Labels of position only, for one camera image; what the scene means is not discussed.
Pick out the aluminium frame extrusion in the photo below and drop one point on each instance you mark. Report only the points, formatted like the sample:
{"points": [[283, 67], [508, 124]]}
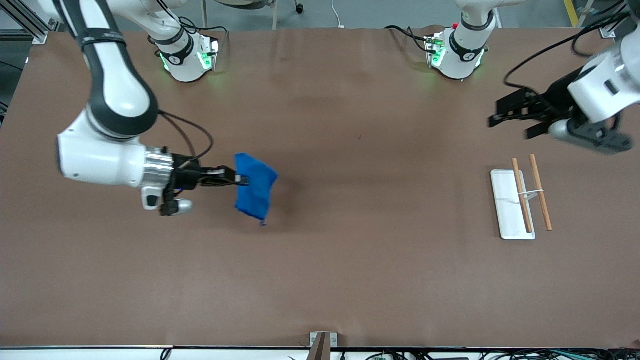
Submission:
{"points": [[39, 36]]}

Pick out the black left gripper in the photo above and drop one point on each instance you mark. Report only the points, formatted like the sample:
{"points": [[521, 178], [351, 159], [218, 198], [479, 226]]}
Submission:
{"points": [[556, 98]]}

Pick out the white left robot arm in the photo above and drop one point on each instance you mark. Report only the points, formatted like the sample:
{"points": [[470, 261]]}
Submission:
{"points": [[600, 85]]}

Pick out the blue microfibre towel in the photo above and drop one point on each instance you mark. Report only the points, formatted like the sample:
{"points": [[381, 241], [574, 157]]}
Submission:
{"points": [[255, 185]]}

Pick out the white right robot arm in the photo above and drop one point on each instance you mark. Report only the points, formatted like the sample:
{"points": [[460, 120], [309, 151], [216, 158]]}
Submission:
{"points": [[117, 85]]}

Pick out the chair base with caster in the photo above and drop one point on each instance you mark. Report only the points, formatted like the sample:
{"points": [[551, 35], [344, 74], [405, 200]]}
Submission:
{"points": [[240, 4]]}

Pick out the brown wooden post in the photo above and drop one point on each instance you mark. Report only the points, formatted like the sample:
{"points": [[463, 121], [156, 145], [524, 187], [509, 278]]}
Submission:
{"points": [[320, 350]]}

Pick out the white rack with wooden rods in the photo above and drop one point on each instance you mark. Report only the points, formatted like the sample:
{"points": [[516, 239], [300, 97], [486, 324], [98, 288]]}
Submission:
{"points": [[507, 210]]}

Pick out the metal table edge bracket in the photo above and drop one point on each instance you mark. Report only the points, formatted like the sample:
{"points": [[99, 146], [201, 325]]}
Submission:
{"points": [[334, 340], [608, 32]]}

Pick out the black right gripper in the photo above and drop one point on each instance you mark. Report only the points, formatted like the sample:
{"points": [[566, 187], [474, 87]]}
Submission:
{"points": [[187, 176]]}

